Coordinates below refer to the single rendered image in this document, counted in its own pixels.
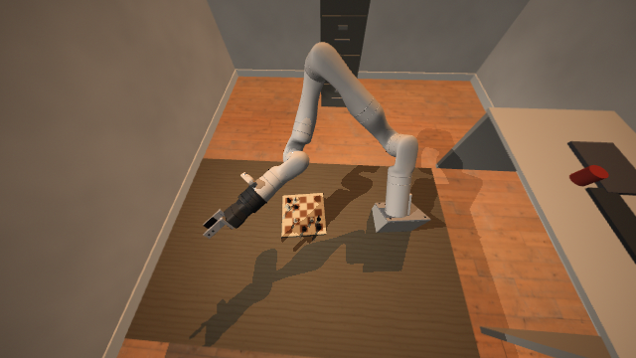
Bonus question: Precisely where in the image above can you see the chessboard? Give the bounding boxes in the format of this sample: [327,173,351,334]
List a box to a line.
[282,193,326,237]

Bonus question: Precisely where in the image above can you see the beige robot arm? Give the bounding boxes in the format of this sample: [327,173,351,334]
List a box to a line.
[262,42,418,218]

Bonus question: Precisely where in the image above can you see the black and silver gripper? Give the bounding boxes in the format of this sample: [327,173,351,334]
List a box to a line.
[203,172,277,239]

